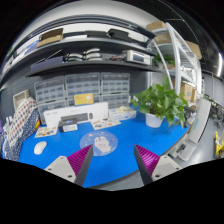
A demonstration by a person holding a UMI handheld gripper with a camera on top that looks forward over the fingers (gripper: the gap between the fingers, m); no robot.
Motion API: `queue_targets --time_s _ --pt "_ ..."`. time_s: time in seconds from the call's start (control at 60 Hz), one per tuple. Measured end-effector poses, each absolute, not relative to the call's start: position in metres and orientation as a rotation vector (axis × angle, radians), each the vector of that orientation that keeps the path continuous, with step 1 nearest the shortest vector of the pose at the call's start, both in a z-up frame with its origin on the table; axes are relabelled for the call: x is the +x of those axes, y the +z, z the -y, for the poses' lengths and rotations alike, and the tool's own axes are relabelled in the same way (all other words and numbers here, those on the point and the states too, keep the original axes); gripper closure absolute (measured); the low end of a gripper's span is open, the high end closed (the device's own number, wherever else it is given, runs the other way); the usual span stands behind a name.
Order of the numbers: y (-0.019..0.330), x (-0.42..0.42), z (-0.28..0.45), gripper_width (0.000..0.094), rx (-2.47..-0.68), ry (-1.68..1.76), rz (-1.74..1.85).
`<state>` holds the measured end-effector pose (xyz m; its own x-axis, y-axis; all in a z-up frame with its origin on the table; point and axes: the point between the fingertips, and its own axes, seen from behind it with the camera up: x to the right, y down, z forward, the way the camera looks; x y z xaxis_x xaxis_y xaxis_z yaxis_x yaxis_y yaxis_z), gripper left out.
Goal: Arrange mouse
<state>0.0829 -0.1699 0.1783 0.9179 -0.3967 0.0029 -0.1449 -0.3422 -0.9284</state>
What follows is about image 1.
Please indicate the blue desk mat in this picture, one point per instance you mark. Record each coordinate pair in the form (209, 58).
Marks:
(116, 165)

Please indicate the grey drawer organiser right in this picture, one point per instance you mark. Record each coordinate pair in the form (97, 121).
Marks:
(115, 82)

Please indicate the white box with items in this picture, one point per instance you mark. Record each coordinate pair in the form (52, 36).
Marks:
(121, 113)

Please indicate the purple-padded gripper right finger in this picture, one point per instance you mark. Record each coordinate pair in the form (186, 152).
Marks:
(153, 167)

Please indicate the printed card left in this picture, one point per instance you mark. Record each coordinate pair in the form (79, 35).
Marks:
(45, 132)

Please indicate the dark wall shelf unit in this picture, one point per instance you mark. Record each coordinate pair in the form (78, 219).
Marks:
(113, 53)

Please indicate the grey drawer organiser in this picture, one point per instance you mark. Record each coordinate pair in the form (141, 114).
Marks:
(50, 89)
(82, 83)
(115, 82)

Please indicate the grey drawer organiser left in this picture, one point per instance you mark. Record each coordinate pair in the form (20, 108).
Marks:
(50, 89)

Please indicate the printed card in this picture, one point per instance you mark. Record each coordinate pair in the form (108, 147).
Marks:
(102, 124)
(45, 132)

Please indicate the cardboard box upper right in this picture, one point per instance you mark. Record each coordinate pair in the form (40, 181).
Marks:
(156, 25)

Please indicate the green potted plant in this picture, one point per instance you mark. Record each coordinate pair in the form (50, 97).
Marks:
(162, 101)

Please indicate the white keyboard box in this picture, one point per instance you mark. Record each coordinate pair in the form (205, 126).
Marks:
(83, 114)

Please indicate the grey drawer organiser middle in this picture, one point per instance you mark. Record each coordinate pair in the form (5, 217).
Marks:
(82, 83)

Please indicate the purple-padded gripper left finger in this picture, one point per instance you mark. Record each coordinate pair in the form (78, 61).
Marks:
(73, 168)

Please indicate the small green plant on shelf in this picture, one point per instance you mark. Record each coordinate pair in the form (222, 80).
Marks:
(165, 58)

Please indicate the small black box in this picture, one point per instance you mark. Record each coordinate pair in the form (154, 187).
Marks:
(67, 126)

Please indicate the printed card middle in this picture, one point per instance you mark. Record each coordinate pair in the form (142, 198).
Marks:
(102, 124)

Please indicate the white computer mouse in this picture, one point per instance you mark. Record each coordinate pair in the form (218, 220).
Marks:
(39, 147)

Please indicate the white electronic device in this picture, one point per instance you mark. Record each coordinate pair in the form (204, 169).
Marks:
(137, 57)

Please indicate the cardboard box on shelf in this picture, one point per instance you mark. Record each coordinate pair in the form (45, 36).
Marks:
(50, 37)

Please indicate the white plant pot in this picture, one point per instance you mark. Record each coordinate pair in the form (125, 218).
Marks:
(153, 121)

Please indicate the white metal rack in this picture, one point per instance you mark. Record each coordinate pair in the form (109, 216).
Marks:
(186, 72)

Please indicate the patterned fabric bag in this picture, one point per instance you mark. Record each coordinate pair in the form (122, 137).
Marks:
(24, 124)

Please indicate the yellow label card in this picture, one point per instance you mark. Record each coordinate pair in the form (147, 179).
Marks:
(83, 99)

